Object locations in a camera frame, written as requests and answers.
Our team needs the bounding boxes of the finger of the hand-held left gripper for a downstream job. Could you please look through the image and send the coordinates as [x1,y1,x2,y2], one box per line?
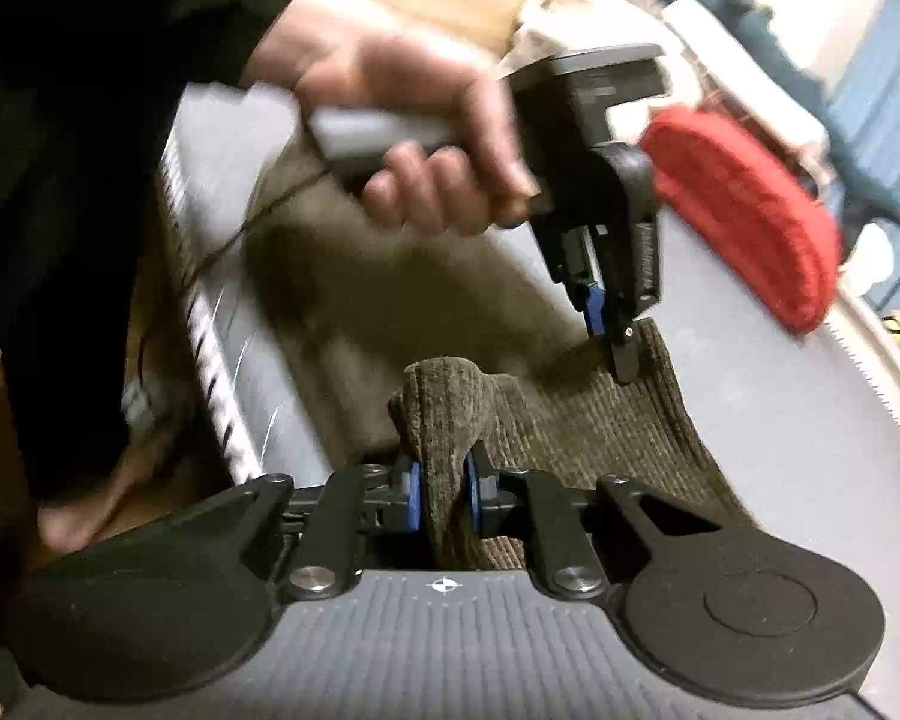
[606,313,644,385]
[579,279,610,341]

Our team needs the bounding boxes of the brown corduroy pants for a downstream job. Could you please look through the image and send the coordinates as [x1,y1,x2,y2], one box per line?
[186,141,760,572]

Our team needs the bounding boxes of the blue curtain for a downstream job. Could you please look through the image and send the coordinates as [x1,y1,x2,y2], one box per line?
[825,22,900,196]

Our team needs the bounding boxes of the white cloth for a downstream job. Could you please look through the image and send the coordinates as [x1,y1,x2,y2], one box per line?
[511,0,829,173]

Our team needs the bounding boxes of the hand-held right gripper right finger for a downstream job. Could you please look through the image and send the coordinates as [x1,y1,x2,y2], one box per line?
[462,444,724,602]

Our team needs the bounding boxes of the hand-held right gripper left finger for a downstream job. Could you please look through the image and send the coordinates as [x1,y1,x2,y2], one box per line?
[192,457,424,602]

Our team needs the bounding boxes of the person's left hand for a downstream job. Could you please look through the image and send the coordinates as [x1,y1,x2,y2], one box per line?
[253,0,539,238]

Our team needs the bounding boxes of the person's left forearm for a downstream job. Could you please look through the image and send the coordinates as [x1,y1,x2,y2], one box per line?
[0,0,310,166]

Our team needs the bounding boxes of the person's leg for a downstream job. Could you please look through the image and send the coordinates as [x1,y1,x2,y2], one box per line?
[0,75,196,553]

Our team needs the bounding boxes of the dark teal cloth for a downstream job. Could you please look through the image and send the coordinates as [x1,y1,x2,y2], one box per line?
[630,0,900,235]

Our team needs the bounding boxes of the red knitted cushion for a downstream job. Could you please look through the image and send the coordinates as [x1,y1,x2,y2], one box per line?
[640,106,845,335]

